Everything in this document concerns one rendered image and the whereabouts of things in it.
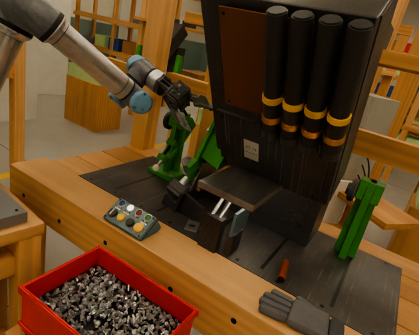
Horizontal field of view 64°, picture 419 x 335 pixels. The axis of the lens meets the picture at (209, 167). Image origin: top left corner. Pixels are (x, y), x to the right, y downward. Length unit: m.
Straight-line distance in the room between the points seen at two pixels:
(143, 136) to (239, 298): 1.04
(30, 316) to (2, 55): 0.71
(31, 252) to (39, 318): 0.41
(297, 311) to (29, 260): 0.80
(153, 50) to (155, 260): 1.00
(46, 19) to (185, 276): 0.75
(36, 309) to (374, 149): 1.14
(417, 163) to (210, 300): 0.85
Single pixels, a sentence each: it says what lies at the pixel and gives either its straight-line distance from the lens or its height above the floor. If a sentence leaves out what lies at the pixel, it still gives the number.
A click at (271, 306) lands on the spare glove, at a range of 0.87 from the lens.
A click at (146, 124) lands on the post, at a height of 1.02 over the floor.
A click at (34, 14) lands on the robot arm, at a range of 1.02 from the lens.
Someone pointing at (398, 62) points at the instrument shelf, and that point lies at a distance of 1.12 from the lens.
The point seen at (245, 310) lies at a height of 0.90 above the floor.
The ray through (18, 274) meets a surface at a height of 0.69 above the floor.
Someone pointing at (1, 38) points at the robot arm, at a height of 1.34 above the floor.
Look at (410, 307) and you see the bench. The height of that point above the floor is 0.88.
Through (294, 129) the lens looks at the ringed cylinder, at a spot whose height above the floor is 1.32.
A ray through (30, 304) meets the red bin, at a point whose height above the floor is 0.89.
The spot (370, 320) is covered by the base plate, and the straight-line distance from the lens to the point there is 1.01.
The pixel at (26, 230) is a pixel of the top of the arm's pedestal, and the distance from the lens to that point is 1.13.
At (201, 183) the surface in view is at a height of 1.13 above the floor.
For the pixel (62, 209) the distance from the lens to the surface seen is 1.20.
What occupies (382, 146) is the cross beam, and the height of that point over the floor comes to 1.24.
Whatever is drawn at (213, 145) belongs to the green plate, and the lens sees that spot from 1.03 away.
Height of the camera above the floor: 1.46
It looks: 21 degrees down
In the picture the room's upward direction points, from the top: 13 degrees clockwise
